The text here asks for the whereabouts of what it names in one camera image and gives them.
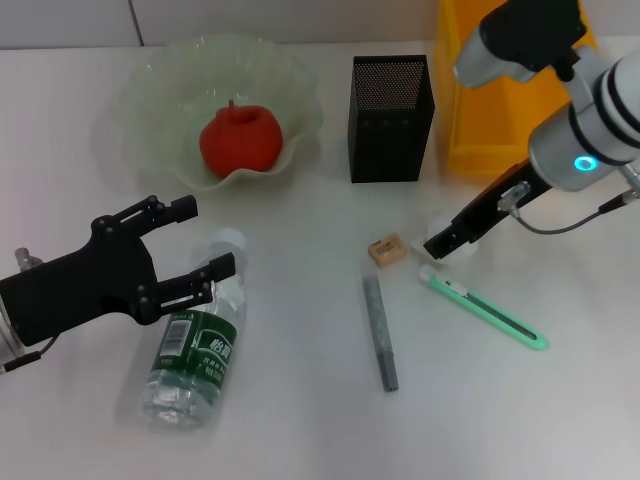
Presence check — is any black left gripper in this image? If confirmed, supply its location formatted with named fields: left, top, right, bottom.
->
left=0, top=194, right=236, bottom=347

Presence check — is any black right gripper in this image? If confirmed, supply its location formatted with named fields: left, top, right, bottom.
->
left=423, top=158, right=551, bottom=261

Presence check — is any white paper ball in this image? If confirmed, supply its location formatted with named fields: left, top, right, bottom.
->
left=410, top=214, right=481, bottom=266

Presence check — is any beige eraser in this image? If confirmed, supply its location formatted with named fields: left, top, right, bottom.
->
left=367, top=238, right=410, bottom=268

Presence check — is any green utility knife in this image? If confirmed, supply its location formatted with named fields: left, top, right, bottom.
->
left=418, top=264, right=549, bottom=353

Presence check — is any red-orange fruit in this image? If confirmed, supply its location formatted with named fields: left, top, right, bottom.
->
left=199, top=98, right=285, bottom=179

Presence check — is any green label water bottle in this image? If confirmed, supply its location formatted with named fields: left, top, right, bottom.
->
left=142, top=228, right=250, bottom=432

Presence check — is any grey marker pen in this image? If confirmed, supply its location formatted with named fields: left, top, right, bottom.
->
left=360, top=273, right=401, bottom=394

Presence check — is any black mesh pen holder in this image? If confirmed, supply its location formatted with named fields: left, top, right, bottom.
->
left=347, top=54, right=437, bottom=184

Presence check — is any green glass fruit plate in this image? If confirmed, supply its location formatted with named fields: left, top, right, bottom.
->
left=117, top=33, right=325, bottom=195

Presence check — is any yellow plastic bin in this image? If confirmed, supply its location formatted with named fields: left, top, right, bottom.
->
left=432, top=0, right=601, bottom=176

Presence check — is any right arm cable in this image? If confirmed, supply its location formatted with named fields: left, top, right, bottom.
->
left=498, top=182, right=640, bottom=235

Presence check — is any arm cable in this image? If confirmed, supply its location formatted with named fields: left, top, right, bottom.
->
left=498, top=182, right=640, bottom=235
left=0, top=334, right=54, bottom=375

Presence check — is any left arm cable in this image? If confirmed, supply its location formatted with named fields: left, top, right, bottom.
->
left=0, top=334, right=54, bottom=375

